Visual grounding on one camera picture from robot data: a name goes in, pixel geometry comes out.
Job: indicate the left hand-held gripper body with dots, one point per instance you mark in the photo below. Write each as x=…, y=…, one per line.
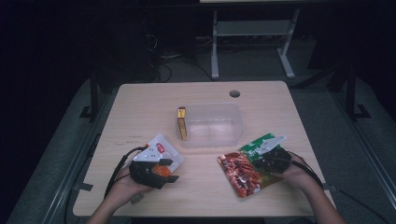
x=146, y=172

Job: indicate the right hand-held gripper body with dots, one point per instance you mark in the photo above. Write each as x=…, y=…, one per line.
x=275, y=160

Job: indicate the clear orange food packet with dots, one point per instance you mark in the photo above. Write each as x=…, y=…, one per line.
x=171, y=155

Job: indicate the green red food packet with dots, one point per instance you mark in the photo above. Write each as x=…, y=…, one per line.
x=241, y=174

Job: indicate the small yellow red box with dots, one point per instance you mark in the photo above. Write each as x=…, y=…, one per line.
x=182, y=123

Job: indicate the clear plastic container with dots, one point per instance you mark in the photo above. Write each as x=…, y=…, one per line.
x=214, y=124

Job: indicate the person's left hand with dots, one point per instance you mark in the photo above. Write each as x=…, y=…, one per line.
x=124, y=188

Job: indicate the person's right hand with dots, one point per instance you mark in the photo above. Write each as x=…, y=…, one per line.
x=300, y=175

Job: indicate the grey tape strip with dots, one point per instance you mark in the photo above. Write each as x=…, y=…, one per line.
x=84, y=186
x=330, y=187

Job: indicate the black metal stand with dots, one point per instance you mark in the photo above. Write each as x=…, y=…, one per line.
x=351, y=93
x=93, y=93

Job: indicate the grey metal desk frame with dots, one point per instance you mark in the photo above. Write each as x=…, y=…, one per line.
x=252, y=28

